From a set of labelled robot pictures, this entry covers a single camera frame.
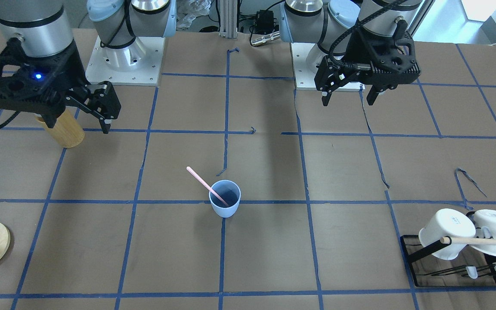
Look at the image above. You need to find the aluminium frame post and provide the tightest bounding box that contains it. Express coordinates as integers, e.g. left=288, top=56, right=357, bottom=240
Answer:
left=215, top=0, right=240, bottom=40

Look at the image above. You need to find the black wire mug rack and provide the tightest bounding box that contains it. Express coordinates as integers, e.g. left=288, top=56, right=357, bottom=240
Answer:
left=401, top=211, right=496, bottom=287

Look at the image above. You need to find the light blue plastic cup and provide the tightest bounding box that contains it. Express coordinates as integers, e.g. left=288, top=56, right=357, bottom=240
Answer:
left=209, top=179, right=242, bottom=218

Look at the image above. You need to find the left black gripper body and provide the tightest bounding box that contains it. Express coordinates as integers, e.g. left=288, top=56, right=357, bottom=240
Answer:
left=315, top=30, right=421, bottom=93

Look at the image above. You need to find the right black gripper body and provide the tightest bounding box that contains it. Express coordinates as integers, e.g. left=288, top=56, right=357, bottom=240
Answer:
left=0, top=38, right=121, bottom=128

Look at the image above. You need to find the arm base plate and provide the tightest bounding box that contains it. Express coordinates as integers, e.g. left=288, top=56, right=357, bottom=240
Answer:
left=290, top=41, right=360, bottom=92
left=85, top=37, right=166, bottom=86

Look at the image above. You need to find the black power adapter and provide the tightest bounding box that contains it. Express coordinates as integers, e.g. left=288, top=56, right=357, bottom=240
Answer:
left=251, top=10, right=275, bottom=34

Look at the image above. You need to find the bamboo wooden cup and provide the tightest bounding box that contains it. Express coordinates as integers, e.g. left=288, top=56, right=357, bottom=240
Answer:
left=35, top=109, right=85, bottom=149

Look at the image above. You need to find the pink chopstick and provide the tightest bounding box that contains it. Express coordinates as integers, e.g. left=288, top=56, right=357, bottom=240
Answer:
left=186, top=166, right=230, bottom=208

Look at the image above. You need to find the white mug near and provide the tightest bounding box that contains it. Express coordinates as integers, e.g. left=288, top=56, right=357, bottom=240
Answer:
left=418, top=208, right=476, bottom=247

